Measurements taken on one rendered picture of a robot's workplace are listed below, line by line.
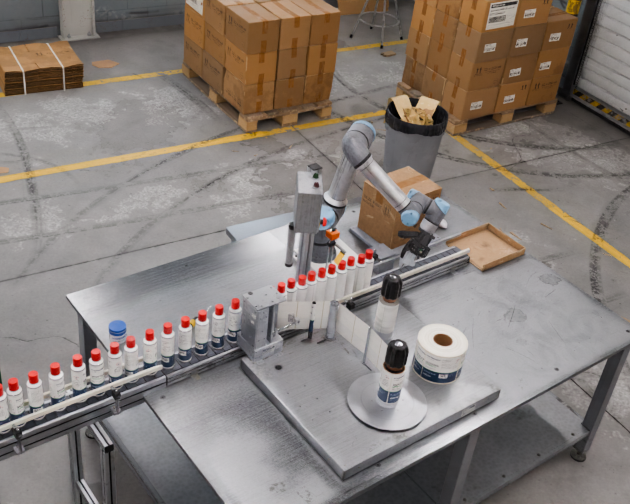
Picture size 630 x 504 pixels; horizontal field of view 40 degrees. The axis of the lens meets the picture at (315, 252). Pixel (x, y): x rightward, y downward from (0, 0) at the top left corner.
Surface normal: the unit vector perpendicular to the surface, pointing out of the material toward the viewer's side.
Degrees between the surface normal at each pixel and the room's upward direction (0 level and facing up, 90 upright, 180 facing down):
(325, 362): 0
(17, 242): 0
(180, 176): 0
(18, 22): 90
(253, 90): 87
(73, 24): 90
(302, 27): 89
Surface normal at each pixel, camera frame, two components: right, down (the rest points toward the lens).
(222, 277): 0.10, -0.82
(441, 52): -0.84, 0.19
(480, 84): 0.53, 0.57
